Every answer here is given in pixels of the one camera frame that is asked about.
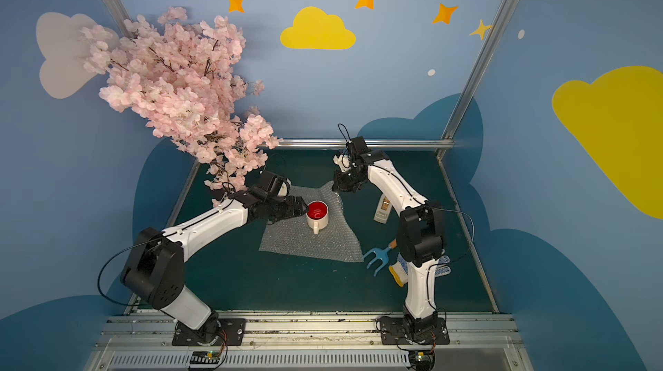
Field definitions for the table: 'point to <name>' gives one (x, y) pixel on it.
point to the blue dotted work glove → (399, 269)
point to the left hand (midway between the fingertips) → (302, 206)
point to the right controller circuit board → (421, 360)
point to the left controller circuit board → (205, 357)
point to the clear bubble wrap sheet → (291, 235)
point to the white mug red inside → (317, 214)
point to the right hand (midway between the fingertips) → (337, 185)
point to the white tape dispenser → (383, 210)
